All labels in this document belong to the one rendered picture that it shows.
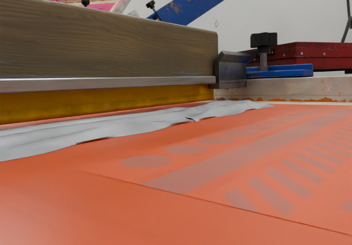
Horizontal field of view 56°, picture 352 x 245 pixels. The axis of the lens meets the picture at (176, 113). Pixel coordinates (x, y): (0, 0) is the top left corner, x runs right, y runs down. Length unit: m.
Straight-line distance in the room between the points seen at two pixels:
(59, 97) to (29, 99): 0.03
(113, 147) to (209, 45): 0.31
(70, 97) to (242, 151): 0.19
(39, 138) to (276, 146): 0.13
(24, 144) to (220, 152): 0.10
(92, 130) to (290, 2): 2.25
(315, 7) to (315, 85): 1.87
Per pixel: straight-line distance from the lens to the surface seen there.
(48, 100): 0.30
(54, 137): 0.20
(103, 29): 0.33
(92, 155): 0.17
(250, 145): 0.18
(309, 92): 0.50
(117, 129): 0.22
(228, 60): 0.48
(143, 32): 0.36
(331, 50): 1.25
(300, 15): 2.37
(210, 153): 0.16
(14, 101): 0.29
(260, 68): 0.54
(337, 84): 0.49
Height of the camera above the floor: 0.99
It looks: 6 degrees down
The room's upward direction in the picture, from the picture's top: 2 degrees counter-clockwise
